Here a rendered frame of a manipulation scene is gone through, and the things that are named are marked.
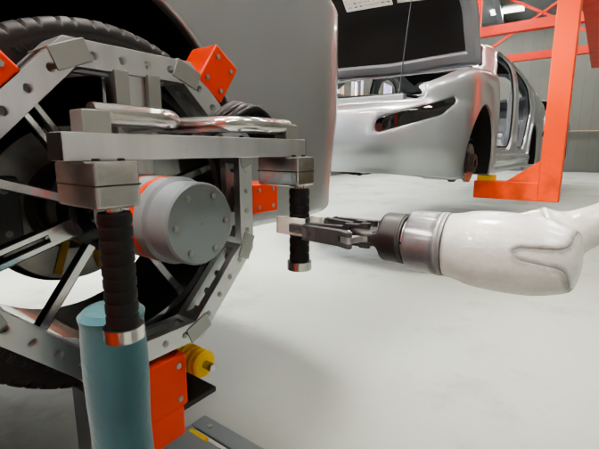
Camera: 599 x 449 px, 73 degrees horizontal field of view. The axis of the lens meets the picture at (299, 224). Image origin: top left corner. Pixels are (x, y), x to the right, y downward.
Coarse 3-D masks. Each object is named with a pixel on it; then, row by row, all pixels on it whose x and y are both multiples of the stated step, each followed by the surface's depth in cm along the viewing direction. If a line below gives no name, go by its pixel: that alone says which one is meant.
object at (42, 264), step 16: (64, 128) 82; (16, 144) 76; (32, 144) 78; (0, 160) 74; (16, 160) 76; (32, 160) 78; (48, 160) 80; (16, 176) 76; (32, 176) 78; (48, 176) 80; (32, 208) 79; (48, 208) 77; (32, 224) 79; (48, 256) 82; (32, 272) 80; (48, 272) 83; (64, 272) 85
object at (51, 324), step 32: (96, 96) 73; (32, 128) 64; (160, 160) 102; (192, 160) 95; (32, 192) 65; (64, 224) 70; (0, 256) 63; (32, 256) 66; (64, 288) 71; (160, 288) 93; (192, 288) 91; (32, 320) 75; (64, 320) 82
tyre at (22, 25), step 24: (0, 24) 59; (24, 24) 60; (48, 24) 63; (72, 24) 65; (96, 24) 69; (0, 48) 58; (24, 48) 60; (144, 48) 76; (0, 360) 62; (24, 360) 65; (24, 384) 66; (48, 384) 68; (72, 384) 72
